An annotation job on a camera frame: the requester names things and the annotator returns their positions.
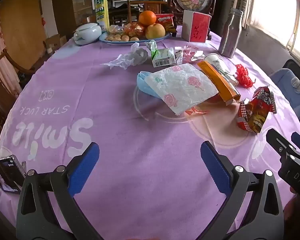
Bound white ceramic lidded pot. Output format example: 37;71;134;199
73;23;102;46

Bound white paper cup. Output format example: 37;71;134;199
203;53;238;86

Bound carved wooden chair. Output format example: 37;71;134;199
127;0;168;23

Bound black smartphone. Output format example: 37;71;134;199
0;155;27;194

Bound row of small pastries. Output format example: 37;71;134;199
106;33;141;42

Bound red snack packet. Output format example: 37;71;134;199
155;13;176;28

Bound purple printed tablecloth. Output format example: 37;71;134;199
0;25;300;240

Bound yellow green spray can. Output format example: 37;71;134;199
94;0;110;32

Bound floral paper napkin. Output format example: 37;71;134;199
144;63;219;116

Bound curved wooden chair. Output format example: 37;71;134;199
0;47;36;110

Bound orange cardboard box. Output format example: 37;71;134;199
197;60;241;106

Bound orange fruit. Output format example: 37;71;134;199
138;10;157;26

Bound steel bottle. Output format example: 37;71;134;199
218;7;244;59

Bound crumpled clear plastic bag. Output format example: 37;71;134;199
100;42;149;70

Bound green white crumpled wrapper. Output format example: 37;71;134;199
145;40;157;53

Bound pink candy wrappers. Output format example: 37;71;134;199
182;45;204;63

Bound blue face mask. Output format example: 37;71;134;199
136;71;161;98

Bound yellow pear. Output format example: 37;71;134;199
145;23;166;40

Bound red mesh net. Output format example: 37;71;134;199
235;64;255;89

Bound blue fruit plate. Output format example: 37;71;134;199
99;31;171;46

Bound red and white box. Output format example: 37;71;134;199
182;10;212;43

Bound blue cushioned chair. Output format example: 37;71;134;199
268;68;300;119

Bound person's right hand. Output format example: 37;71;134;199
283;196;300;240

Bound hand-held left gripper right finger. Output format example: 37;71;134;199
200;141;285;240

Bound wooden cabinet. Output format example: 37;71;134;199
0;0;48;71

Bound small red wrapper scrap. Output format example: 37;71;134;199
185;107;207;116

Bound torn red snack wrapper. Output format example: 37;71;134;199
237;85;277;133

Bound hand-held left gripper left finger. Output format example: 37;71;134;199
16;142;103;240

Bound orange wrapped snack bag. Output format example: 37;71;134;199
123;22;146;38

